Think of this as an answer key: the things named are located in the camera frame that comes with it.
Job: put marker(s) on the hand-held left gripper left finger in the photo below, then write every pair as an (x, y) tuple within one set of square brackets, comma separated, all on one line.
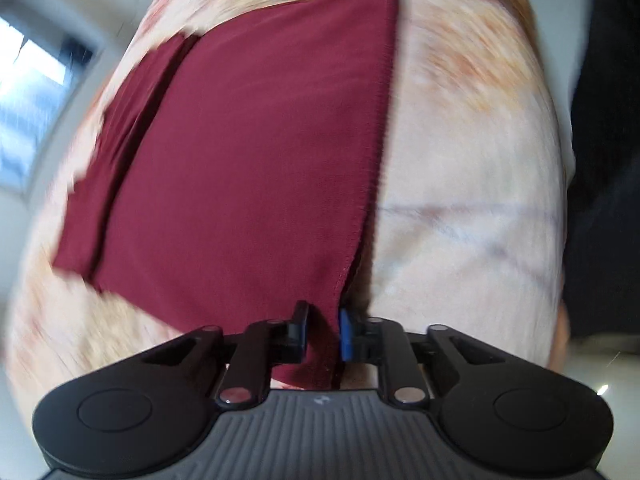
[(301, 340)]

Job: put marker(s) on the dark cloth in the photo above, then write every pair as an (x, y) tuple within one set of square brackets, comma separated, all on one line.
[(605, 160)]

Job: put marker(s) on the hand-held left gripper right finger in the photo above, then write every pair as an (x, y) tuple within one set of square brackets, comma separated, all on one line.
[(346, 335)]

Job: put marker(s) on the floral quilt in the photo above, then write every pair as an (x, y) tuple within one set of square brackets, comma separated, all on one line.
[(475, 185)]

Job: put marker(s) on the window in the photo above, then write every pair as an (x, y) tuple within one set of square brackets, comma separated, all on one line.
[(30, 100)]

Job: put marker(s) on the dark red long-sleeve shirt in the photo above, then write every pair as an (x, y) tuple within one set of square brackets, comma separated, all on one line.
[(250, 160)]

